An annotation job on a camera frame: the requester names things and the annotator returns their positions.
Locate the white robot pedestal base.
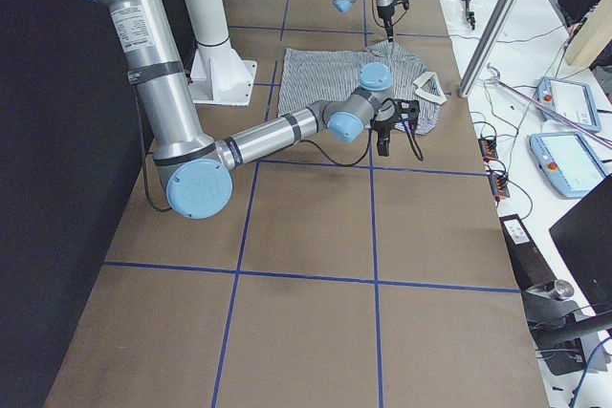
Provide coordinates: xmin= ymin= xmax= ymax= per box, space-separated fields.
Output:
xmin=185 ymin=0 xmax=257 ymax=106

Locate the beige wooden board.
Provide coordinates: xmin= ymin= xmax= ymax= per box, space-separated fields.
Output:
xmin=565 ymin=0 xmax=612 ymax=68

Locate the black power strip box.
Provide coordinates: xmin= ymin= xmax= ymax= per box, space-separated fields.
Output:
xmin=499 ymin=214 xmax=557 ymax=290

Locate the metal rod with hook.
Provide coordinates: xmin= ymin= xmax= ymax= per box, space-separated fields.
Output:
xmin=486 ymin=63 xmax=612 ymax=147

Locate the orange connector block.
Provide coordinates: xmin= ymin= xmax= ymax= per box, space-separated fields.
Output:
xmin=488 ymin=171 xmax=510 ymax=202
xmin=478 ymin=137 xmax=498 ymax=162

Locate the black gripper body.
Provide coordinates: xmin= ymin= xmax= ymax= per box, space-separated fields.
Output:
xmin=375 ymin=0 xmax=395 ymax=29
xmin=372 ymin=98 xmax=402 ymax=156

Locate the black monitor corner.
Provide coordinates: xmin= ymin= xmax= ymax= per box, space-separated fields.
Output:
xmin=549 ymin=176 xmax=612 ymax=305

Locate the lower orange connector block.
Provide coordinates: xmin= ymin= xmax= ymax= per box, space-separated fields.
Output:
xmin=488 ymin=171 xmax=510 ymax=202

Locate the lower blue teach pendant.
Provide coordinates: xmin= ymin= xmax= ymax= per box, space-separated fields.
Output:
xmin=529 ymin=131 xmax=607 ymax=199

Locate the upper blue teach pendant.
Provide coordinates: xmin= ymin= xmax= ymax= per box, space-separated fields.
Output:
xmin=537 ymin=76 xmax=601 ymax=133

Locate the aluminium frame post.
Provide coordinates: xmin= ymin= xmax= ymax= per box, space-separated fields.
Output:
xmin=458 ymin=0 xmax=517 ymax=97

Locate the blue white striped polo shirt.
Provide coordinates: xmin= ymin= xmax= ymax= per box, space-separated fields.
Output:
xmin=278 ymin=41 xmax=441 ymax=136

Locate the blue teach pendant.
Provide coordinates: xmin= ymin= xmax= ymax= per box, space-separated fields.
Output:
xmin=529 ymin=131 xmax=607 ymax=199
xmin=537 ymin=76 xmax=601 ymax=133

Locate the upper orange connector block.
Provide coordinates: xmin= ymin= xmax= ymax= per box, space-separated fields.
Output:
xmin=478 ymin=137 xmax=498 ymax=162

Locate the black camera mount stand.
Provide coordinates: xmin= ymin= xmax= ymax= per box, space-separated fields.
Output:
xmin=521 ymin=280 xmax=611 ymax=376

